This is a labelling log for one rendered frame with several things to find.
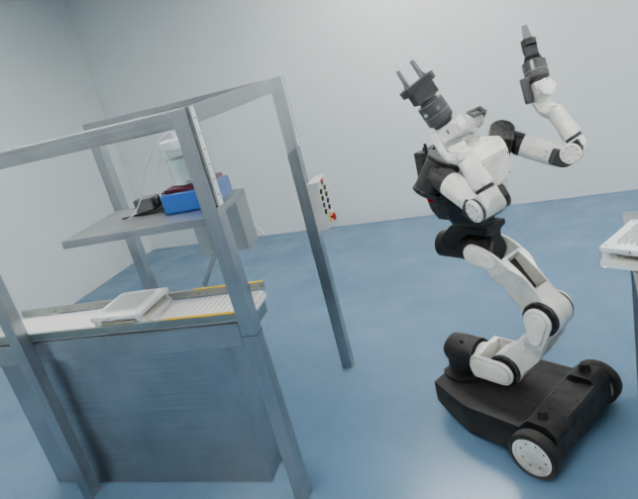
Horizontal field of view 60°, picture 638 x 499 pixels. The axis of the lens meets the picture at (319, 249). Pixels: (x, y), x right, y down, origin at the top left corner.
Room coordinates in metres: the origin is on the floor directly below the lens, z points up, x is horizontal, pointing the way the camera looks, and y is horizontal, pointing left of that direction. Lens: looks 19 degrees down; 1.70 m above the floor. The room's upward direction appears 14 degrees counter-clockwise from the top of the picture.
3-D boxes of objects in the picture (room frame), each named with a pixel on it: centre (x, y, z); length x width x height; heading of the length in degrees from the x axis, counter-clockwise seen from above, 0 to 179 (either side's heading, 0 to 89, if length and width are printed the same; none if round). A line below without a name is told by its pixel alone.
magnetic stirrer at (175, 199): (2.14, 0.40, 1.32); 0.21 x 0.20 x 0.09; 161
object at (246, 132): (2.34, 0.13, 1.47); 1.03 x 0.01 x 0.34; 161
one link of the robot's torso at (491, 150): (2.10, -0.62, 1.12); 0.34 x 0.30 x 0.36; 127
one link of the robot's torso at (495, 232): (2.13, -0.61, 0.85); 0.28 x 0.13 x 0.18; 37
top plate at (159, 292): (2.26, 0.85, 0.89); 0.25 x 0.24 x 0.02; 161
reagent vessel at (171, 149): (2.14, 0.40, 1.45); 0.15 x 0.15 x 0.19
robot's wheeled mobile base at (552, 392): (2.04, -0.67, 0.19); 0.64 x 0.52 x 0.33; 37
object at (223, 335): (2.29, 0.94, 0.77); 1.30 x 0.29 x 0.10; 71
